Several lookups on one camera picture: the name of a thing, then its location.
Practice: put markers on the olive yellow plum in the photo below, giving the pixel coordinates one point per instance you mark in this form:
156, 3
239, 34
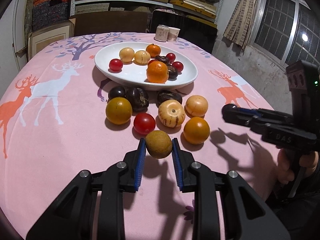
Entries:
118, 111

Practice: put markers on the small mandarin orange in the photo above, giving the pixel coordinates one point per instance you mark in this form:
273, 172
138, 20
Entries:
153, 49

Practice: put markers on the yellow round pear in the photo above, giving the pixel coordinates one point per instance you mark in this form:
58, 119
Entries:
126, 54

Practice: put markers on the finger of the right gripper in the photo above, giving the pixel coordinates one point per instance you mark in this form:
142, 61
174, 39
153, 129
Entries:
254, 124
262, 112

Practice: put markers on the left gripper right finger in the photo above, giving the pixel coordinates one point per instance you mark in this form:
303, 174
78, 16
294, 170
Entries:
245, 214

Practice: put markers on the dark brown chair back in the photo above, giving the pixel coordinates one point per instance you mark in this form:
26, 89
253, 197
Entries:
111, 21

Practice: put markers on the striped pepino melon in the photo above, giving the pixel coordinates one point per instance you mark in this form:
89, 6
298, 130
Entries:
171, 113

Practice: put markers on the large orange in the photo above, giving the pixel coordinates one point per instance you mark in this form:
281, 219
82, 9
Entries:
157, 72

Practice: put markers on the dark purple plum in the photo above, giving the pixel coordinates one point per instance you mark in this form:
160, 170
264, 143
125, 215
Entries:
228, 108
115, 92

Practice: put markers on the person's right hand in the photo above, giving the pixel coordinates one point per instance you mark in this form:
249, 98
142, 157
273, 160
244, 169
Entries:
284, 172

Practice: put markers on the right window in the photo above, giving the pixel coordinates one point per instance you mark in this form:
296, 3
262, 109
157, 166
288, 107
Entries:
286, 31

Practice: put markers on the beige hanging curtain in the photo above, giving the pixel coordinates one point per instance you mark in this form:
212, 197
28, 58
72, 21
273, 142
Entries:
240, 24

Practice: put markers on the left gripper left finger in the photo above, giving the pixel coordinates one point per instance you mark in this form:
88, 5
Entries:
93, 202

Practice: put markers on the pale yellow round fruit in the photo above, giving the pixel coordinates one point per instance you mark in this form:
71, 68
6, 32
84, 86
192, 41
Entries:
142, 57

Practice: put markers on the pale orange round fruit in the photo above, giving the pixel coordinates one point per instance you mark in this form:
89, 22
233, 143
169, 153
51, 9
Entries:
196, 106

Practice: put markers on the black chair back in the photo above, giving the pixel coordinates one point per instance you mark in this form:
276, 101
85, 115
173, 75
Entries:
198, 33

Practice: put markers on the white oval plate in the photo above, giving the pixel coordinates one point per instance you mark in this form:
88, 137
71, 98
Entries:
134, 75

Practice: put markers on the small brown longan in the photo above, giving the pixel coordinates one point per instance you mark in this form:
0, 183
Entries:
158, 144

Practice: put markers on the framed cardboard panel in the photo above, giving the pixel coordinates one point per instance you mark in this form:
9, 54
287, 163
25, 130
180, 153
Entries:
39, 39

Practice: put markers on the pink deer tablecloth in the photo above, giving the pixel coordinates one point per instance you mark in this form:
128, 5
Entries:
62, 129

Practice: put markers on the orange yellow plum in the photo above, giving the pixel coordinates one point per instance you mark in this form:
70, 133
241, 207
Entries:
196, 131

